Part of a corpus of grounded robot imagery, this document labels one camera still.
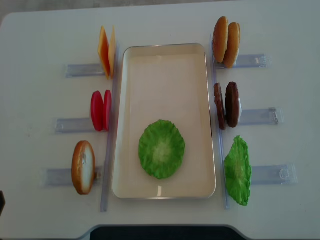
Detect red tomato slice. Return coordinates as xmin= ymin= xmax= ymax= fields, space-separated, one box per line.
xmin=102 ymin=90 xmax=112 ymax=132
xmin=90 ymin=91 xmax=104 ymax=132

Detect green lettuce leaf on tray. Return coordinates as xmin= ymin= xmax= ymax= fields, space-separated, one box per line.
xmin=138 ymin=119 xmax=186 ymax=180

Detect left brown meat patty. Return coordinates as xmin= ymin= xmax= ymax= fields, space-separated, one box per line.
xmin=214 ymin=82 xmax=226 ymax=130

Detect brown meat patty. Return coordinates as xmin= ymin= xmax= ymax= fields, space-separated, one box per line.
xmin=225 ymin=82 xmax=240 ymax=128
xmin=214 ymin=82 xmax=226 ymax=130

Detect right brown meat patty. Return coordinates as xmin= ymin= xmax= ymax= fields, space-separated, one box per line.
xmin=225 ymin=82 xmax=240 ymax=128

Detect yellow cheese slice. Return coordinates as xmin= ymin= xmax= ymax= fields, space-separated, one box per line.
xmin=108 ymin=26 xmax=117 ymax=78

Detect sliced bread with white face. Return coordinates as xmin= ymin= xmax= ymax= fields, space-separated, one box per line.
xmin=71 ymin=140 xmax=96 ymax=195

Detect upright green lettuce leaf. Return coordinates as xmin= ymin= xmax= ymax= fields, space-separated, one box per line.
xmin=224 ymin=135 xmax=252 ymax=206

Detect orange cheese slice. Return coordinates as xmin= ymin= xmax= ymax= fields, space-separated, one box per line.
xmin=97 ymin=26 xmax=111 ymax=79

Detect cream rectangular metal tray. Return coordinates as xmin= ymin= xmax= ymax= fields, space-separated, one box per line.
xmin=112 ymin=43 xmax=216 ymax=199

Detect white patty support clip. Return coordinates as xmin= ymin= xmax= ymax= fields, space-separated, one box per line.
xmin=237 ymin=97 xmax=242 ymax=124

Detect left golden bun half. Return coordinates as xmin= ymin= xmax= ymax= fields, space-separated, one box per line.
xmin=212 ymin=16 xmax=229 ymax=63

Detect golden bun half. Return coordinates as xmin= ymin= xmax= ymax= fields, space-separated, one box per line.
xmin=212 ymin=16 xmax=229 ymax=63
xmin=223 ymin=22 xmax=241 ymax=68

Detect black panel at bottom edge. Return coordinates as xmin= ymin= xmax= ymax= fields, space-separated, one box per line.
xmin=90 ymin=226 xmax=244 ymax=240

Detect right golden bun half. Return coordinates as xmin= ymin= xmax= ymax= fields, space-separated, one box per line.
xmin=223 ymin=22 xmax=241 ymax=68

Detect dark object at left edge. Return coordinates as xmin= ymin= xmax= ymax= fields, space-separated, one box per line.
xmin=0 ymin=191 xmax=6 ymax=216

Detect long clear left rail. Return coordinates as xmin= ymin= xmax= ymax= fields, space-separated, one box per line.
xmin=100 ymin=41 xmax=121 ymax=213

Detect long clear rail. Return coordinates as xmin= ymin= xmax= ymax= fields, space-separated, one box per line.
xmin=100 ymin=41 xmax=121 ymax=213
xmin=209 ymin=34 xmax=229 ymax=210

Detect clear rail holder cheese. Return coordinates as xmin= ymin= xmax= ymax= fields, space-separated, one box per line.
xmin=65 ymin=63 xmax=105 ymax=78

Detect long clear right rail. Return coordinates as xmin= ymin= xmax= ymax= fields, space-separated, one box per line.
xmin=209 ymin=34 xmax=229 ymax=210

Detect clear rail holder tomato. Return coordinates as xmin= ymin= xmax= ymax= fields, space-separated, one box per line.
xmin=53 ymin=118 xmax=96 ymax=134

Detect clear rail holder buns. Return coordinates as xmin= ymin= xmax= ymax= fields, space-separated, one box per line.
xmin=214 ymin=53 xmax=273 ymax=70

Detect clear rail holder patties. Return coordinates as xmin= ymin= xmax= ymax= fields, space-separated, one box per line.
xmin=238 ymin=107 xmax=285 ymax=126

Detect clear rail holder bread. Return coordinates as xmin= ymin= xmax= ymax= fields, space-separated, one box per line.
xmin=39 ymin=166 xmax=104 ymax=188

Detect clear rail holder lettuce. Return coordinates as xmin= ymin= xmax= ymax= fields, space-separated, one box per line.
xmin=251 ymin=164 xmax=298 ymax=185

